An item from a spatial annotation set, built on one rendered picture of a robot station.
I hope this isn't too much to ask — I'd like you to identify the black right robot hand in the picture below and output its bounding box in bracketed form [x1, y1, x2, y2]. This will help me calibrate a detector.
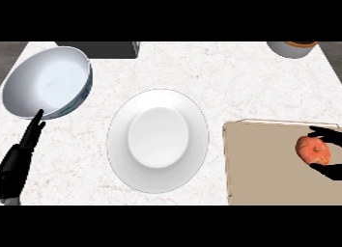
[307, 125, 342, 181]

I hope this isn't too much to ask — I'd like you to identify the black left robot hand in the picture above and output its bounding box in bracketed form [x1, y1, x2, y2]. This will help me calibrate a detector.
[0, 108, 47, 202]

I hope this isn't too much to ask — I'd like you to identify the orange squash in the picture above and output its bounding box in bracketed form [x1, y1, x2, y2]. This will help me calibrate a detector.
[294, 135, 332, 167]

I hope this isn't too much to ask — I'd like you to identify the beige tray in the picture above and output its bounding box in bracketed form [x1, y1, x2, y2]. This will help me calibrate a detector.
[222, 118, 342, 206]

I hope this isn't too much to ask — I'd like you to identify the white oval plate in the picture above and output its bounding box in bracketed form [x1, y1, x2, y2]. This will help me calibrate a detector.
[106, 88, 211, 195]

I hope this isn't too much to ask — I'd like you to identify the white bowl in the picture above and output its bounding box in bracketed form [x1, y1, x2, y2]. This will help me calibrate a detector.
[2, 46, 95, 121]

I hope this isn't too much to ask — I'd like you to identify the dark grey appliance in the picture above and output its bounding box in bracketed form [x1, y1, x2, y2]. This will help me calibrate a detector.
[55, 41, 143, 60]

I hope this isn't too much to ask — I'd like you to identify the grey pot with orange rim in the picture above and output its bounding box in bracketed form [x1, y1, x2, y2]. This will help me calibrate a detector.
[266, 41, 320, 60]

